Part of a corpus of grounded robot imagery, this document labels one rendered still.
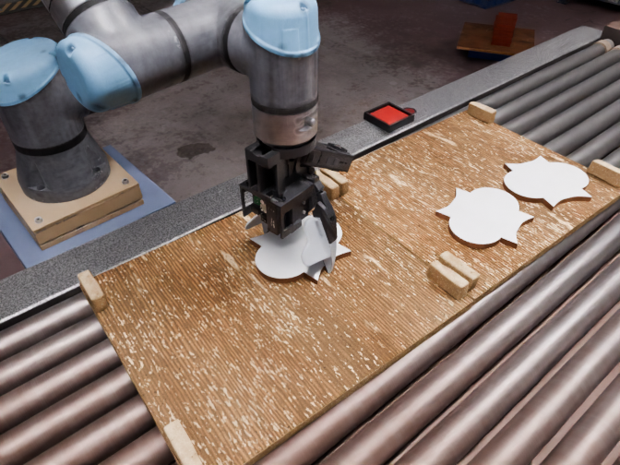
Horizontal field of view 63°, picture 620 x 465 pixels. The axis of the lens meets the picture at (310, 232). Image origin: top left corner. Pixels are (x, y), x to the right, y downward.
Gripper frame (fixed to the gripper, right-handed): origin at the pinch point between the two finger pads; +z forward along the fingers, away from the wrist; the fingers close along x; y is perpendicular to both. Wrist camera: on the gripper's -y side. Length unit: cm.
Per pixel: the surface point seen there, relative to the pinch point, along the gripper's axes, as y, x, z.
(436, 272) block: -7.1, 18.4, -1.4
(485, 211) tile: -24.7, 17.2, -0.5
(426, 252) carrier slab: -11.7, 14.4, 0.6
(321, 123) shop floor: -160, -126, 94
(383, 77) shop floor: -233, -133, 94
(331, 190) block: -12.1, -3.8, -1.7
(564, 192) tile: -37.8, 24.8, -0.5
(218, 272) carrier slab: 10.9, -5.8, 0.6
